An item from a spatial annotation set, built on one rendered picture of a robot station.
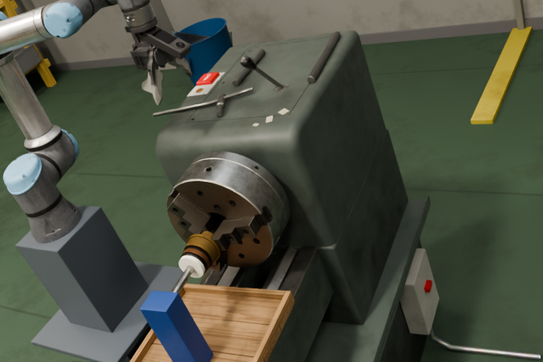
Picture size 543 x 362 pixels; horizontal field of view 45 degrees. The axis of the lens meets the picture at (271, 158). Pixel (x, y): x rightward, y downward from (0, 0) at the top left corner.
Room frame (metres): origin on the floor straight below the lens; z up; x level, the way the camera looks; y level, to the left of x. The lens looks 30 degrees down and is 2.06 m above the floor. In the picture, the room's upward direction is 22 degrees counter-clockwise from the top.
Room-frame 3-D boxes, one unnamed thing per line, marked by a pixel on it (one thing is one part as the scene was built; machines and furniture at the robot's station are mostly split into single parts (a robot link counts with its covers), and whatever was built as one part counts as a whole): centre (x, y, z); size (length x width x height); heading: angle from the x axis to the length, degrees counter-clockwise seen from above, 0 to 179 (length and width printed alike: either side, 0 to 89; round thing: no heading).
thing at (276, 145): (1.83, -0.05, 1.06); 0.59 x 0.48 x 0.39; 145
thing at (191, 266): (1.28, 0.32, 1.08); 0.13 x 0.07 x 0.07; 145
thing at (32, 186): (1.76, 0.68, 1.27); 0.13 x 0.12 x 0.14; 154
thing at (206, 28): (4.71, 0.17, 0.29); 0.50 x 0.46 x 0.58; 49
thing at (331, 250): (1.83, -0.05, 0.43); 0.60 x 0.48 x 0.86; 145
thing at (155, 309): (1.22, 0.37, 1.00); 0.08 x 0.06 x 0.23; 55
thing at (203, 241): (1.37, 0.26, 1.08); 0.09 x 0.09 x 0.09; 55
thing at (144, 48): (1.65, 0.18, 1.55); 0.09 x 0.08 x 0.12; 48
